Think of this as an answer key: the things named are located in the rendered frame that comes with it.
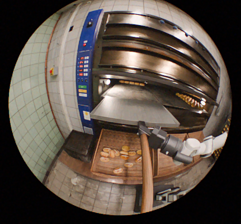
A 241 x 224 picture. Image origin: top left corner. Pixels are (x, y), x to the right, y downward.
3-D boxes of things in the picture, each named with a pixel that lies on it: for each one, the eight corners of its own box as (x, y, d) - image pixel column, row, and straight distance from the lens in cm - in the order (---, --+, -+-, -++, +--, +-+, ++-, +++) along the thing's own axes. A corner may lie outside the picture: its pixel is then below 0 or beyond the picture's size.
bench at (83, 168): (84, 150, 169) (76, 132, 124) (185, 153, 235) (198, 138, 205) (74, 172, 158) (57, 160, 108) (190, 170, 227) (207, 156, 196)
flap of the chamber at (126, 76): (91, 74, 51) (101, 77, 69) (218, 107, 162) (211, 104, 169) (92, 70, 51) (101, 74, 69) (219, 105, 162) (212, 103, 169)
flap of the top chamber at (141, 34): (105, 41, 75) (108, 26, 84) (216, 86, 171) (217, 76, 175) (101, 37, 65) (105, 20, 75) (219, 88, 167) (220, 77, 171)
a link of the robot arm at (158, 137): (149, 138, 43) (167, 147, 44) (141, 150, 37) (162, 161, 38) (158, 120, 35) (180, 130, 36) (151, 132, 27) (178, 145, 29)
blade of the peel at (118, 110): (178, 127, 55) (180, 123, 54) (90, 118, 44) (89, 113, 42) (160, 103, 81) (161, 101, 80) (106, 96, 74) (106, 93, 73)
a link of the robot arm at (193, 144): (185, 137, 36) (198, 138, 48) (174, 152, 40) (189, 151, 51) (192, 146, 33) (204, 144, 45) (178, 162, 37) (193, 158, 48)
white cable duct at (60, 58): (76, 140, 149) (80, 3, 151) (78, 141, 147) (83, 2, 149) (75, 141, 149) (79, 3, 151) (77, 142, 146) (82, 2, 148)
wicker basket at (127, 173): (103, 141, 105) (101, 127, 84) (144, 146, 110) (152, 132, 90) (92, 174, 89) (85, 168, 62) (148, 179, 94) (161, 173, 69)
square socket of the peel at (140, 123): (146, 138, 36) (148, 133, 33) (138, 138, 35) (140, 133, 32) (143, 125, 42) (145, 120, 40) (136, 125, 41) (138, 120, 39)
